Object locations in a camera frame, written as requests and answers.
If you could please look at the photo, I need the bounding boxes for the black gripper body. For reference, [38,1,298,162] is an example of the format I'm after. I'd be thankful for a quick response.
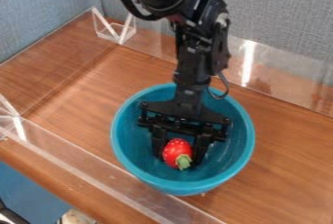
[138,79,230,142]

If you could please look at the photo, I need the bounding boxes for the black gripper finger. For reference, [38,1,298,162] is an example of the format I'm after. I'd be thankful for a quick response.
[193,133,214,166]
[153,129,167,159]

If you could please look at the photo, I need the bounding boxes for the red toy strawberry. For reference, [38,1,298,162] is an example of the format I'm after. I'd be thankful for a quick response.
[163,138,193,170]

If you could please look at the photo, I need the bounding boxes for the blue plastic bowl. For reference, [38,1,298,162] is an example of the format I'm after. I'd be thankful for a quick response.
[111,83,256,196]

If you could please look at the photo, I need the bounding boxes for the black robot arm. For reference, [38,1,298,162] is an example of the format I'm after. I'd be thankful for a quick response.
[121,0,230,169]

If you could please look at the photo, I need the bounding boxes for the clear acrylic front barrier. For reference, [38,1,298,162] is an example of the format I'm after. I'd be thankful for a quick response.
[0,118,226,224]

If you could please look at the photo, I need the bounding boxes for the clear acrylic barrier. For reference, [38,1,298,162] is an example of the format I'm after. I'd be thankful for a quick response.
[123,18,333,117]
[0,118,226,224]

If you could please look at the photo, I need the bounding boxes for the clear acrylic back barrier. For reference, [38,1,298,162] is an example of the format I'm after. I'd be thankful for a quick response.
[123,18,333,117]

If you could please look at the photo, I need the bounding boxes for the black cable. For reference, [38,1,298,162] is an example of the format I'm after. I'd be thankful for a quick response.
[206,71,232,101]

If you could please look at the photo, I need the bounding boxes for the clear acrylic corner bracket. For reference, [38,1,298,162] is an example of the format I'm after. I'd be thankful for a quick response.
[91,7,137,45]

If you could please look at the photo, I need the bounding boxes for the clear acrylic left bracket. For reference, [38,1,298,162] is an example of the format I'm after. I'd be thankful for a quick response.
[0,94,27,141]

